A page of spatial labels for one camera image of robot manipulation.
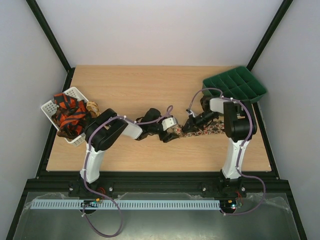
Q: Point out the brown tan patterned tie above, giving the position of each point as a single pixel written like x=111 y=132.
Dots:
x=93 y=109

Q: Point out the right black frame post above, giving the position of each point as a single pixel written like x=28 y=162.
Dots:
x=276 y=20

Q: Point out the white perforated plastic basket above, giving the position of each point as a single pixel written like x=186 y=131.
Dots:
x=49 y=108

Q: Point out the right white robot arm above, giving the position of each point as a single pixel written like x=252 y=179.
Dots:
x=239 y=126

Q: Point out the black aluminium frame rail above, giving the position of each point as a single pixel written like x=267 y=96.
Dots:
x=119 y=183

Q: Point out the left black frame post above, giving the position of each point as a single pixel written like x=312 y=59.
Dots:
x=40 y=17

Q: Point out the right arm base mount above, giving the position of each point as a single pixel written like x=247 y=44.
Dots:
x=219 y=190

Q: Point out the black frame post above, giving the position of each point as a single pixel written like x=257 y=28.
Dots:
x=276 y=20
x=40 y=17

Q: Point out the green divided organizer tray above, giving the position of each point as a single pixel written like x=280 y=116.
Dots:
x=238 y=83

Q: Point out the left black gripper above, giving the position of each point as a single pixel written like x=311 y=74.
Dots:
x=169 y=137

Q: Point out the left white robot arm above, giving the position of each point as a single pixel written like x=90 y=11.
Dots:
x=103 y=131

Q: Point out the orange navy striped tie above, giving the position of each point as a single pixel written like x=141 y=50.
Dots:
x=70 y=116

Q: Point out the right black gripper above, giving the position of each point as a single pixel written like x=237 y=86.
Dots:
x=191 y=123

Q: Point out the floral patterned tie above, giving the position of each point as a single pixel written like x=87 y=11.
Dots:
x=214 y=128

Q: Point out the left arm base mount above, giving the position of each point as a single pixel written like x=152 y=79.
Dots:
x=78 y=190

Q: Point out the white slotted cable duct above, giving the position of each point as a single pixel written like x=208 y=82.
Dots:
x=74 y=204

